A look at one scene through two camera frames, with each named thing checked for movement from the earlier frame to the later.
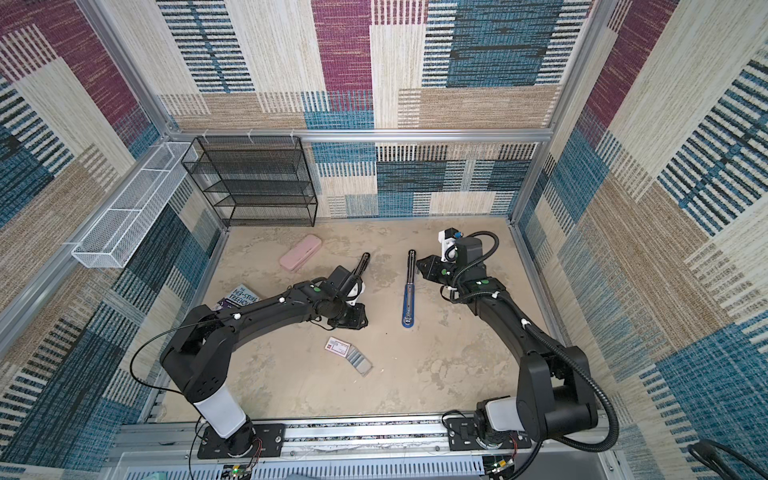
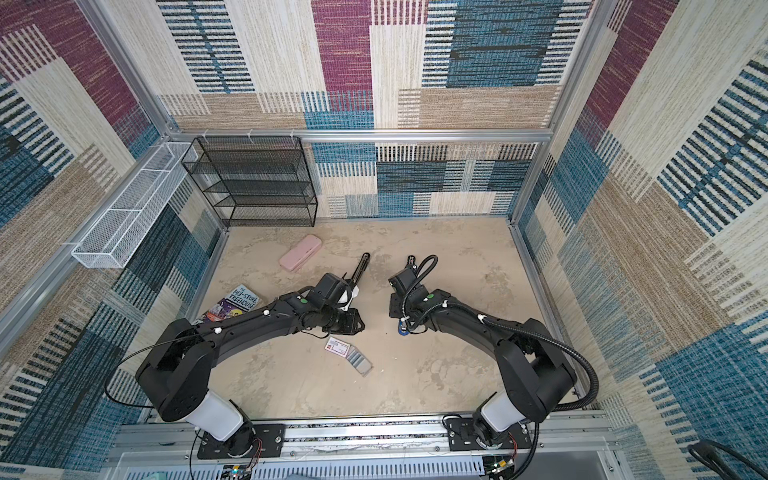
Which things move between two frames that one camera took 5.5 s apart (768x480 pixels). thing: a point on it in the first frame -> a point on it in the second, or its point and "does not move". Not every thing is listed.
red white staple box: [339, 346] does not move
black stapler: [362, 264] does not move
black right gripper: [429, 272] -> [394, 307]
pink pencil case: [300, 252] does not move
